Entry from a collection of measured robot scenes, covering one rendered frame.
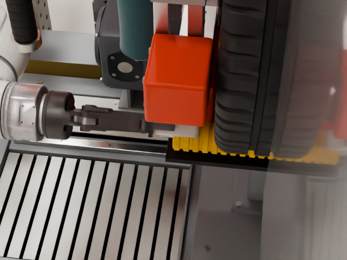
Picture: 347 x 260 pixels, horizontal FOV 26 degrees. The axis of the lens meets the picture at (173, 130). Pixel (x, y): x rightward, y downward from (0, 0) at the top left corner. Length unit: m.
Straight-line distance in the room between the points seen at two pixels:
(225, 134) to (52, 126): 0.29
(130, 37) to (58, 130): 0.35
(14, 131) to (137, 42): 0.38
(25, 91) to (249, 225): 0.60
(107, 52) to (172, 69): 0.79
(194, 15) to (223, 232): 0.71
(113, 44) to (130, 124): 0.56
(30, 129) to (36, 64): 0.88
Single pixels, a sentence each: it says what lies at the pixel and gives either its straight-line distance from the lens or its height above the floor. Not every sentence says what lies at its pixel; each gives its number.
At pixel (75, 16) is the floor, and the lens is 2.31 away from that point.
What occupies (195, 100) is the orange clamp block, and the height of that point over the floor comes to 0.86.
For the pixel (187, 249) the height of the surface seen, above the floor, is 0.15.
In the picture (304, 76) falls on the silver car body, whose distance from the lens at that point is 0.51.
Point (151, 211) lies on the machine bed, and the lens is 1.75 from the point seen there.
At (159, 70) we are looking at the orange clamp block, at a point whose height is 0.89.
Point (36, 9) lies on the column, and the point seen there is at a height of 0.16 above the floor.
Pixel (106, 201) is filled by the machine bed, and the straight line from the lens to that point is 1.78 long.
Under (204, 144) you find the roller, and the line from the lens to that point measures 1.28.
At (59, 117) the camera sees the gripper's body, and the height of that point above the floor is 0.67.
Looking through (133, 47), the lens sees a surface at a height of 0.52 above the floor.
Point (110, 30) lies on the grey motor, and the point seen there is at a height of 0.41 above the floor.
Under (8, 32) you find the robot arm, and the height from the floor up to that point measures 0.68.
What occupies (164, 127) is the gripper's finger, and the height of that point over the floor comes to 0.65.
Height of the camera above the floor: 1.51
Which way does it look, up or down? 50 degrees down
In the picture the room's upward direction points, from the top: straight up
